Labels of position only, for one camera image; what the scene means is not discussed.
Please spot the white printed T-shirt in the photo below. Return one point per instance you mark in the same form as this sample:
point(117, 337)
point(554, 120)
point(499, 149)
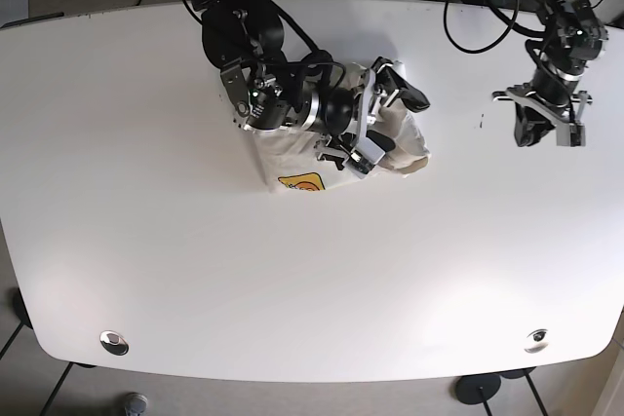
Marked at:
point(287, 157)

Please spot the silver table grommet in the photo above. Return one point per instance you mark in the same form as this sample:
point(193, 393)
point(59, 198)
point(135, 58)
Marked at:
point(536, 341)
point(114, 343)

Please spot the black table leg left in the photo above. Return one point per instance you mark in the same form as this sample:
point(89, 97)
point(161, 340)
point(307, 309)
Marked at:
point(18, 308)

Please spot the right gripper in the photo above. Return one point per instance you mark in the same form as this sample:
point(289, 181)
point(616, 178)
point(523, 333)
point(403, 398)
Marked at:
point(342, 117)

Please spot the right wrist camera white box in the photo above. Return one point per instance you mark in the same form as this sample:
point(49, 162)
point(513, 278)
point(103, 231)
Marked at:
point(364, 157)

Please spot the grey shoe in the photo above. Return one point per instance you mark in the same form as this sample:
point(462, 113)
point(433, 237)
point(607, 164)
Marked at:
point(135, 404)

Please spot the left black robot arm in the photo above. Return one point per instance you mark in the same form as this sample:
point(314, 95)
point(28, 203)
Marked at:
point(550, 102)

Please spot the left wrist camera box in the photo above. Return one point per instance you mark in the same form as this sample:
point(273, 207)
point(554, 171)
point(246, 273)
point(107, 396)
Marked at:
point(570, 134)

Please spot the right silver table grommet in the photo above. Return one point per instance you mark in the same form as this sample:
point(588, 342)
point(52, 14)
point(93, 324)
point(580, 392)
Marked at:
point(536, 341)

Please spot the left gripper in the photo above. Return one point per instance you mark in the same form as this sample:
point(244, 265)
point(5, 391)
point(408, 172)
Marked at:
point(530, 126)

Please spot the black round stand base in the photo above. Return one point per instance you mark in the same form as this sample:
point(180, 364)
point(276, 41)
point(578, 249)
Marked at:
point(477, 389)

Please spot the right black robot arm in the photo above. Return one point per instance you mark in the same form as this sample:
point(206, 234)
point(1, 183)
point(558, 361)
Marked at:
point(290, 92)

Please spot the left silver table grommet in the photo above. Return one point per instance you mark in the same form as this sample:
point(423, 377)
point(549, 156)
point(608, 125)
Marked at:
point(114, 343)

